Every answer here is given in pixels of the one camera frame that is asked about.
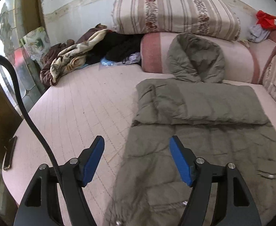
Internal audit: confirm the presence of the striped floral pillow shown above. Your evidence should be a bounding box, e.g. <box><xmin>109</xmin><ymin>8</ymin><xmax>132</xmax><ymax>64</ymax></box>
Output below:
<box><xmin>112</xmin><ymin>0</ymin><xmax>241</xmax><ymax>41</ymax></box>

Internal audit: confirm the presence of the pink quilted bed cover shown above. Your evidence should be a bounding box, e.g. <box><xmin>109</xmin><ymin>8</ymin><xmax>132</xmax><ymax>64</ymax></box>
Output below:
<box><xmin>2</xmin><ymin>64</ymin><xmax>276</xmax><ymax>225</ymax></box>

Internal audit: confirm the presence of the beige brown patterned blanket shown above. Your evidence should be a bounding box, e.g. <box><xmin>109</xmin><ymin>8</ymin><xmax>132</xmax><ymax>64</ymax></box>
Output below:
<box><xmin>40</xmin><ymin>24</ymin><xmax>112</xmax><ymax>87</ymax></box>

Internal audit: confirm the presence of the pink rolled bolster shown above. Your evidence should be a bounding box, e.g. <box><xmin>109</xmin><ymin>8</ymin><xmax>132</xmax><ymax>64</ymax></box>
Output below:
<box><xmin>141</xmin><ymin>32</ymin><xmax>276</xmax><ymax>84</ymax></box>

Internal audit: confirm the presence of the grey blue cloth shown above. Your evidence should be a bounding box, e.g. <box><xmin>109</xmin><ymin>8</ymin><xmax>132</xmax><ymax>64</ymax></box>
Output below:
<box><xmin>247</xmin><ymin>24</ymin><xmax>270</xmax><ymax>43</ymax></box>

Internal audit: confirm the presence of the black garment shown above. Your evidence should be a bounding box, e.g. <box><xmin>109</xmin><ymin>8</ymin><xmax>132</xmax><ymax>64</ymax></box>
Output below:
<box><xmin>85</xmin><ymin>32</ymin><xmax>144</xmax><ymax>65</ymax></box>

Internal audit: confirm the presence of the black cable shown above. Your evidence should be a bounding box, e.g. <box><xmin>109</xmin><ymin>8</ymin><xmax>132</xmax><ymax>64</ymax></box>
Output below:
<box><xmin>0</xmin><ymin>53</ymin><xmax>63</xmax><ymax>189</ymax></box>

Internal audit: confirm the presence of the red cloth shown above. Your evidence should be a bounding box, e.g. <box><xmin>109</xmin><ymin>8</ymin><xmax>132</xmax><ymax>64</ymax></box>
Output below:
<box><xmin>256</xmin><ymin>10</ymin><xmax>276</xmax><ymax>31</ymax></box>

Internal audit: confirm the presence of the olive green quilted jacket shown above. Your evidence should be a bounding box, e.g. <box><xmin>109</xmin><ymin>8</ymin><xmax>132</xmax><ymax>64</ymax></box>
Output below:
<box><xmin>103</xmin><ymin>32</ymin><xmax>276</xmax><ymax>226</ymax></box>

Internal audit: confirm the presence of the blue plastic bag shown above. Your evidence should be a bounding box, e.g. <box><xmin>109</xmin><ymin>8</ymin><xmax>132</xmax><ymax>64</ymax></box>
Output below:
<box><xmin>100</xmin><ymin>52</ymin><xmax>142</xmax><ymax>66</ymax></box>

